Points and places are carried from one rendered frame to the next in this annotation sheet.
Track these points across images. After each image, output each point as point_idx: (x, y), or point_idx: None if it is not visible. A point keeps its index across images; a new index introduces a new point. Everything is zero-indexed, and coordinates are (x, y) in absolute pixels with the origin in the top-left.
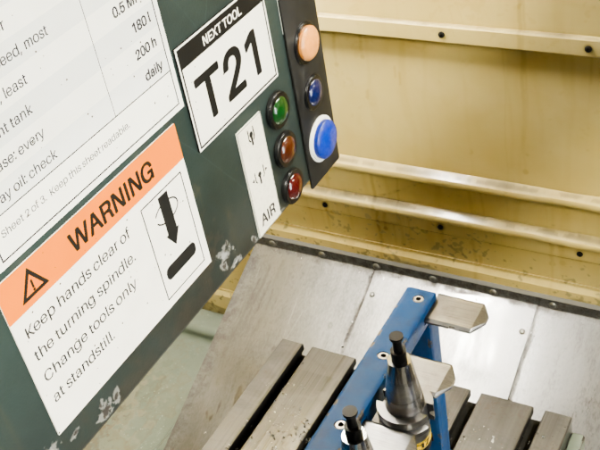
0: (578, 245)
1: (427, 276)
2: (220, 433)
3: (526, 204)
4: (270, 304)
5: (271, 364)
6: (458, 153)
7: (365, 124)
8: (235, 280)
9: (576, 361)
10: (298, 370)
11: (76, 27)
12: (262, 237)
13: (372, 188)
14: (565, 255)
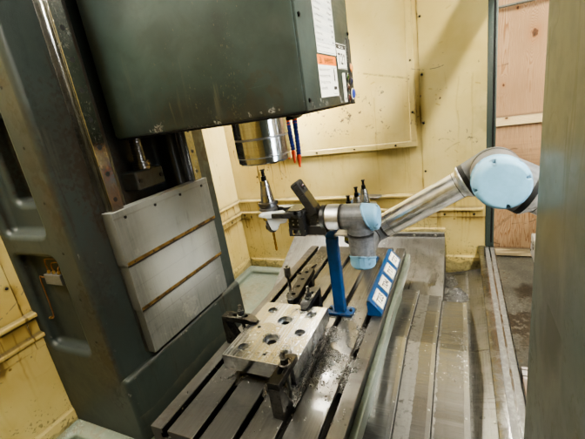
0: None
1: None
2: (298, 263)
3: (381, 200)
4: (302, 249)
5: (309, 250)
6: (359, 187)
7: (332, 184)
8: (286, 253)
9: (401, 247)
10: (319, 250)
11: (326, 21)
12: (297, 233)
13: None
14: None
